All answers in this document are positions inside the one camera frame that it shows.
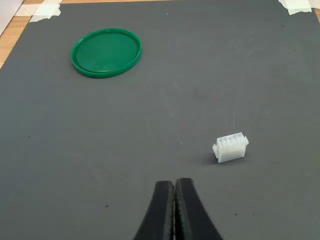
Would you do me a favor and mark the white plastic terminal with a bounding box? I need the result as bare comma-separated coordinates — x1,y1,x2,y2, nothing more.
212,132,250,164

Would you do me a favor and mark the white tape strip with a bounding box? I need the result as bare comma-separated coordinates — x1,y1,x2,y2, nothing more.
15,0,62,23
278,0,313,16

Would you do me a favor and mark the white panel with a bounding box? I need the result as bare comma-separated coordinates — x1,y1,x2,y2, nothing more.
0,0,27,37

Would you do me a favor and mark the round green lid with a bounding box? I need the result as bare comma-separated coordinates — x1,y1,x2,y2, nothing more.
70,27,143,79

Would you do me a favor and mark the dark grey mat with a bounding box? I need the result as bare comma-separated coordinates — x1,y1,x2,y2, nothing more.
0,0,320,240

